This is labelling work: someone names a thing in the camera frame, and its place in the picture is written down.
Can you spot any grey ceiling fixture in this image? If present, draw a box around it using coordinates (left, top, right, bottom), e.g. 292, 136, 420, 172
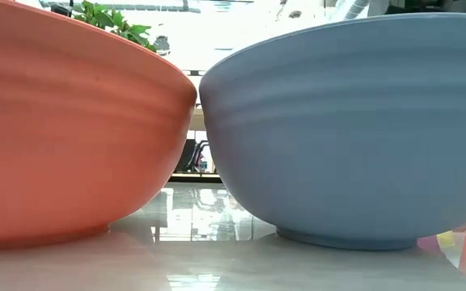
153, 35, 172, 57

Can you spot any blue plastic bowl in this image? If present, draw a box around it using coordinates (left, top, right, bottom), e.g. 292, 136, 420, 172
198, 11, 466, 251

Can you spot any silver ceiling duct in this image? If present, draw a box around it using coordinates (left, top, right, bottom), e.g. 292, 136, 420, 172
343, 0, 374, 21

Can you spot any green leafy plant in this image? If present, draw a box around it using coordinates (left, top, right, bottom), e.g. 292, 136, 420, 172
72, 0, 159, 53

